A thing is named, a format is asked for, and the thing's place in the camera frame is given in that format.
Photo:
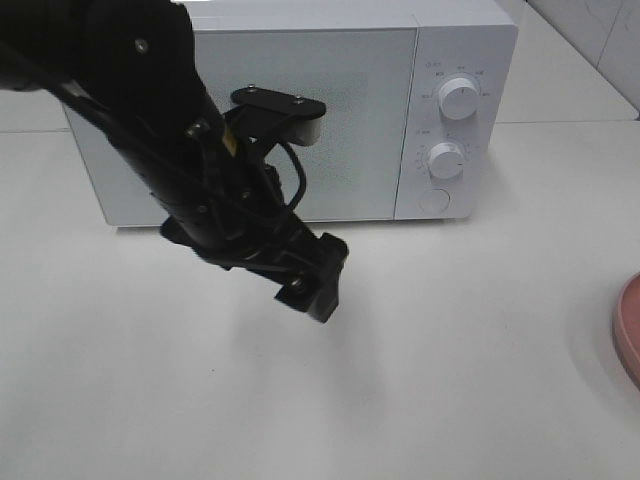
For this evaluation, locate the white microwave oven body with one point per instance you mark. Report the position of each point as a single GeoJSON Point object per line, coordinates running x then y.
{"type": "Point", "coordinates": [475, 38]}

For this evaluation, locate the round white door button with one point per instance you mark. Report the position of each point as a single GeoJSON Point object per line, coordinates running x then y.
{"type": "Point", "coordinates": [434, 203]}

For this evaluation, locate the white timer knob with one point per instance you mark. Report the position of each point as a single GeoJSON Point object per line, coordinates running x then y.
{"type": "Point", "coordinates": [445, 161]}

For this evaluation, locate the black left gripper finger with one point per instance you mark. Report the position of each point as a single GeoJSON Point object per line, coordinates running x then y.
{"type": "Point", "coordinates": [325, 297]}
{"type": "Point", "coordinates": [302, 291]}

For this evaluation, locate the pink round plate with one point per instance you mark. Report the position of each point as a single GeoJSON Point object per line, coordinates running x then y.
{"type": "Point", "coordinates": [625, 328]}

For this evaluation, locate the white microwave door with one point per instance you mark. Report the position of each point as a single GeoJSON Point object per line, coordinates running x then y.
{"type": "Point", "coordinates": [362, 77]}

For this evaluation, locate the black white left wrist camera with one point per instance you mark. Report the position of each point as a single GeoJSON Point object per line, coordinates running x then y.
{"type": "Point", "coordinates": [272, 117]}

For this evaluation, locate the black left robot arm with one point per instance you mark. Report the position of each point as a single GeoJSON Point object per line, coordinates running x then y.
{"type": "Point", "coordinates": [128, 68]}

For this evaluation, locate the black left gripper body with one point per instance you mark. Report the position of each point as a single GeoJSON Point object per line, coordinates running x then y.
{"type": "Point", "coordinates": [230, 209]}

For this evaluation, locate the upper white power knob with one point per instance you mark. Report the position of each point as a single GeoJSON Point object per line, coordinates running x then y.
{"type": "Point", "coordinates": [458, 97]}

